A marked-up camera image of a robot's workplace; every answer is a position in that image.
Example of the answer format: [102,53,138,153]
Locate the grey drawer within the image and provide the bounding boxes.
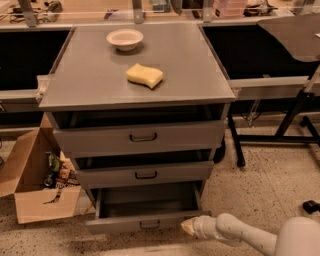
[76,161,213,189]
[86,181,211,234]
[54,112,224,157]

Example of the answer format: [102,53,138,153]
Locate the white bowl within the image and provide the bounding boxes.
[106,29,144,52]

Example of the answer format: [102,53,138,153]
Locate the grey side table top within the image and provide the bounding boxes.
[258,14,320,62]

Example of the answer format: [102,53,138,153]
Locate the black metal table stand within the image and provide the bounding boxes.
[227,91,320,167]

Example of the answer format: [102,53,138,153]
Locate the pink stacked bins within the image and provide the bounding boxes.
[213,0,247,18]

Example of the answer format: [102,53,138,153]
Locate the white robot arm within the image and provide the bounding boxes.
[181,213,320,256]

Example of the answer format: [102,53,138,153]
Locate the yellow sponge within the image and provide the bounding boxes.
[126,63,163,89]

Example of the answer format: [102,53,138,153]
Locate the grey middle drawer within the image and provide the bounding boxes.
[76,161,213,189]

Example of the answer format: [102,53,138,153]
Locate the open cardboard box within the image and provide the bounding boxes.
[0,115,94,224]

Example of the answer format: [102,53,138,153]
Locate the grey bottom drawer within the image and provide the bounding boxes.
[86,181,211,234]

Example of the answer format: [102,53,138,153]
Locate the black caster wheel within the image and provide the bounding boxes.
[302,200,320,214]

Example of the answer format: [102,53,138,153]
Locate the grey top drawer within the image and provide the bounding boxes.
[54,112,224,157]

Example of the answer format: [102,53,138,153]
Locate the snack packages in box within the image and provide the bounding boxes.
[43,152,80,204]

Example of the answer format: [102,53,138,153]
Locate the grey drawer cabinet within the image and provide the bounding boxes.
[37,22,236,205]

